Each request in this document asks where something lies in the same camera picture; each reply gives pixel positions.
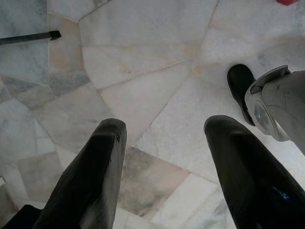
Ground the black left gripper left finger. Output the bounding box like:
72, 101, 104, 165
33, 118, 128, 229

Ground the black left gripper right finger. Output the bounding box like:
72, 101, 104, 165
204, 115, 305, 229

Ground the marble red-edged table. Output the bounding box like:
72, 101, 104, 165
0, 30, 62, 46

